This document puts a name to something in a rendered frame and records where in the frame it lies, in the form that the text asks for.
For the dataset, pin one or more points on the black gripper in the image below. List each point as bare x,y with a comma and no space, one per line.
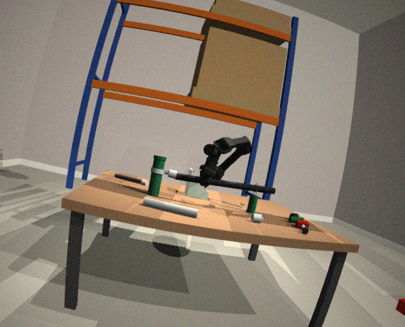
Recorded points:
207,171

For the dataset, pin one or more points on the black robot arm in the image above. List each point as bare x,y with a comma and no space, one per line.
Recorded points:
225,145

